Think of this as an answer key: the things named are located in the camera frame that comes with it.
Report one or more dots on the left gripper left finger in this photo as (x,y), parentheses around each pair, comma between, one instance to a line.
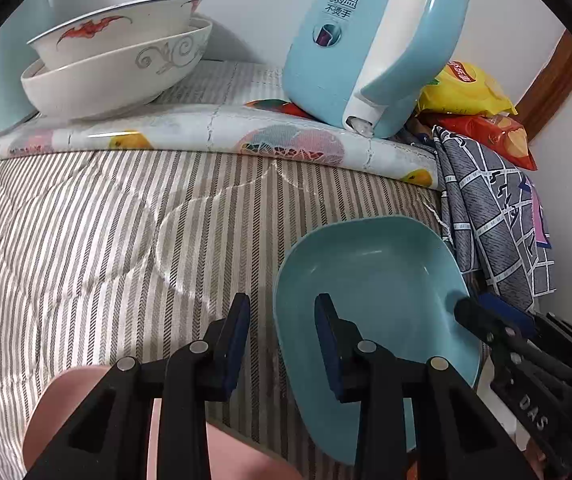
(107,436)

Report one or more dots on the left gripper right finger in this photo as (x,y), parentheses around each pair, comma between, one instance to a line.
(412,416)

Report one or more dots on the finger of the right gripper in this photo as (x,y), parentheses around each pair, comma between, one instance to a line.
(547,331)
(500,335)

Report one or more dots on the light blue square plate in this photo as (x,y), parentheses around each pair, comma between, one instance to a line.
(397,281)

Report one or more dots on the grey checked folded cloth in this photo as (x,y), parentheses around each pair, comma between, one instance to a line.
(490,217)

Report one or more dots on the striped quilted table cover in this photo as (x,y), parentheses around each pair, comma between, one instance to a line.
(106,254)

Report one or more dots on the red chips bag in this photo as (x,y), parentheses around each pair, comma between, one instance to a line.
(500,133)

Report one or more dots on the yellow chips bag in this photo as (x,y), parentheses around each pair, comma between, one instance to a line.
(464,89)

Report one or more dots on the floral plastic table mat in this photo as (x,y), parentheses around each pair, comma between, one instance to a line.
(226,129)

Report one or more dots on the light blue electric kettle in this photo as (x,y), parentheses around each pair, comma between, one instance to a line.
(361,64)

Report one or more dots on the white bowl with grey scrolls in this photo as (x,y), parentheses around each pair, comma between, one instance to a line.
(109,83)

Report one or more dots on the light blue thermos jug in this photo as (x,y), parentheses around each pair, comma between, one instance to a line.
(30,19)

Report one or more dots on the patterned bowl with red bats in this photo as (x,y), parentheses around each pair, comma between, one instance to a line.
(112,28)

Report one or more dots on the brown wooden door frame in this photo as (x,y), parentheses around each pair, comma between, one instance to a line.
(549,90)

